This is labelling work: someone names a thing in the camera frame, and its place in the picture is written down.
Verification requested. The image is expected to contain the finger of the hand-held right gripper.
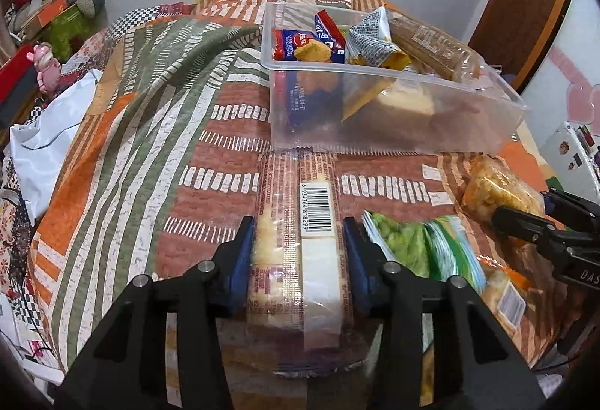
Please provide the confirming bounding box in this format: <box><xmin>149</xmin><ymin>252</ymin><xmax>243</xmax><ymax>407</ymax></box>
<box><xmin>492</xmin><ymin>205</ymin><xmax>570</xmax><ymax>251</ymax></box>
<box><xmin>539</xmin><ymin>189</ymin><xmax>600</xmax><ymax>230</ymax></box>

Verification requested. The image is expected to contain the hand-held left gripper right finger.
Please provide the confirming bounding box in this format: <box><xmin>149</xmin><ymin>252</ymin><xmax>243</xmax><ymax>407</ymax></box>
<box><xmin>342</xmin><ymin>217</ymin><xmax>547</xmax><ymax>410</ymax></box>

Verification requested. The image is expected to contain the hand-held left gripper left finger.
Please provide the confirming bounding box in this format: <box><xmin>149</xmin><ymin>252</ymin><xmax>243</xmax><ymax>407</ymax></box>
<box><xmin>54</xmin><ymin>215</ymin><xmax>256</xmax><ymax>410</ymax></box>

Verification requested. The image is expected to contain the wide cracker packet white label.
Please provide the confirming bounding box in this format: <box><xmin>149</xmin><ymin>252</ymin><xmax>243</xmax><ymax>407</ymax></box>
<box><xmin>246</xmin><ymin>146</ymin><xmax>371</xmax><ymax>380</ymax></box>

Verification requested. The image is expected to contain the golden fried snack bag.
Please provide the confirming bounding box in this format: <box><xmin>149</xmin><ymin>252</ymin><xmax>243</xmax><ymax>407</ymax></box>
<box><xmin>461</xmin><ymin>156</ymin><xmax>545</xmax><ymax>229</ymax></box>

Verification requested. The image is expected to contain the clear plastic container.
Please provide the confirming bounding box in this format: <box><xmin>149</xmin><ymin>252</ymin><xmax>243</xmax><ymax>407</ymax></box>
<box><xmin>260</xmin><ymin>1</ymin><xmax>530</xmax><ymax>156</ymax></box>

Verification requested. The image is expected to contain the long brown cracker packet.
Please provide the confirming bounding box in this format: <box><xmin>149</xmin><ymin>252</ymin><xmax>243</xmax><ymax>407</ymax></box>
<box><xmin>387</xmin><ymin>11</ymin><xmax>482</xmax><ymax>83</ymax></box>

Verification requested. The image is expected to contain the blue snack bag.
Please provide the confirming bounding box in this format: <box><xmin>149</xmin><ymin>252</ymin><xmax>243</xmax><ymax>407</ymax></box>
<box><xmin>272</xmin><ymin>11</ymin><xmax>348</xmax><ymax>132</ymax></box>

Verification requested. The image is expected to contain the grey and yellow snack packet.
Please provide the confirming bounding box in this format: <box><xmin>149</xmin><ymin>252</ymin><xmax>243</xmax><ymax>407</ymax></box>
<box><xmin>344</xmin><ymin>6</ymin><xmax>413</xmax><ymax>123</ymax></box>

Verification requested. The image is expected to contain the green pea packet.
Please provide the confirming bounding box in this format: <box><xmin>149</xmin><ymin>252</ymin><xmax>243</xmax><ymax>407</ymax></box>
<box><xmin>363</xmin><ymin>212</ymin><xmax>489</xmax><ymax>294</ymax></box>

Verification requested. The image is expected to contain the clear biscuit packet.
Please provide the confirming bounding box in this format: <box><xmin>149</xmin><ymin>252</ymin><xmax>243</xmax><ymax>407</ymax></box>
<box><xmin>482</xmin><ymin>268</ymin><xmax>527</xmax><ymax>341</ymax></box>

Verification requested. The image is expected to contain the striped patchwork quilt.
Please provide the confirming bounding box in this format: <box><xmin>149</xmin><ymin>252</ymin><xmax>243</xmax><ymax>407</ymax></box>
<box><xmin>28</xmin><ymin>0</ymin><xmax>582</xmax><ymax>410</ymax></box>

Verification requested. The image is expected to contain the white wardrobe door with hearts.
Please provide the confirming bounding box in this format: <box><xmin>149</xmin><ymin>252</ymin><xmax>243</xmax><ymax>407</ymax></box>
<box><xmin>514</xmin><ymin>0</ymin><xmax>600</xmax><ymax>143</ymax></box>

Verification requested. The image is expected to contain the wooden door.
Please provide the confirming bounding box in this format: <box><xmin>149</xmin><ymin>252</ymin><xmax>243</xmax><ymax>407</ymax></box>
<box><xmin>468</xmin><ymin>0</ymin><xmax>578</xmax><ymax>93</ymax></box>

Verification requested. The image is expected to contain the white cloth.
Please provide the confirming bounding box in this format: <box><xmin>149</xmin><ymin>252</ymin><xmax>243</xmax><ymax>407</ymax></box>
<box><xmin>9</xmin><ymin>68</ymin><xmax>104</xmax><ymax>224</ymax></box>

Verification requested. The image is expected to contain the checkered patchwork blanket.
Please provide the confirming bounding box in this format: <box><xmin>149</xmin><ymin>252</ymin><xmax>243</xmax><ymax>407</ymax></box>
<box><xmin>0</xmin><ymin>4</ymin><xmax>194</xmax><ymax>373</ymax></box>

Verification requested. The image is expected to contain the pink toy figure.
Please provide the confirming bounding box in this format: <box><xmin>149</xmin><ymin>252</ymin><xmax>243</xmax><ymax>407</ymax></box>
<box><xmin>32</xmin><ymin>41</ymin><xmax>63</xmax><ymax>98</ymax></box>

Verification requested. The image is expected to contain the green box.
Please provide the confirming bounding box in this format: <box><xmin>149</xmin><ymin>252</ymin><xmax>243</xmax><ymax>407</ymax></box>
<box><xmin>49</xmin><ymin>9</ymin><xmax>93</xmax><ymax>55</ymax></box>

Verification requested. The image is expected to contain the red box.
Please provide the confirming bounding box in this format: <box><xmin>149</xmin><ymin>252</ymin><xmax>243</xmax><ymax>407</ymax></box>
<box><xmin>0</xmin><ymin>43</ymin><xmax>41</xmax><ymax>107</ymax></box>

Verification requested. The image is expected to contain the orange box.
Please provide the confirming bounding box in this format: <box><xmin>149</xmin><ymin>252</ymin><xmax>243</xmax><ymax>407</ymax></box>
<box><xmin>27</xmin><ymin>0</ymin><xmax>79</xmax><ymax>29</ymax></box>

